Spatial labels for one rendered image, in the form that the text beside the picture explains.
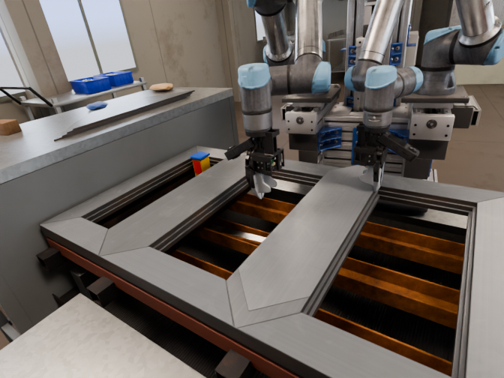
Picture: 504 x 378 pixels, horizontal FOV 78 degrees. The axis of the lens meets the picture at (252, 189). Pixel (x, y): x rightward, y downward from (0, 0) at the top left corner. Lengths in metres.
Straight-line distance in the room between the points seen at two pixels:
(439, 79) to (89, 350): 1.40
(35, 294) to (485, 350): 1.24
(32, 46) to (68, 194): 2.47
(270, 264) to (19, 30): 3.17
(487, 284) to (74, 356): 0.87
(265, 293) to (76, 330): 0.47
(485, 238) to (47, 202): 1.26
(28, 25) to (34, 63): 0.31
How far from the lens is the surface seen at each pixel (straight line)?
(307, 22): 0.97
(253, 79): 0.75
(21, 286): 1.29
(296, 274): 0.71
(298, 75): 0.85
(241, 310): 0.66
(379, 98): 0.91
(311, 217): 0.89
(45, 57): 3.62
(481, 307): 0.73
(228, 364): 0.69
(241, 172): 1.18
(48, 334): 0.95
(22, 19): 3.59
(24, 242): 1.24
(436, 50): 1.41
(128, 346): 0.82
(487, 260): 0.84
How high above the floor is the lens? 1.35
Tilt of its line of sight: 28 degrees down
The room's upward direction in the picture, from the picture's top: 6 degrees counter-clockwise
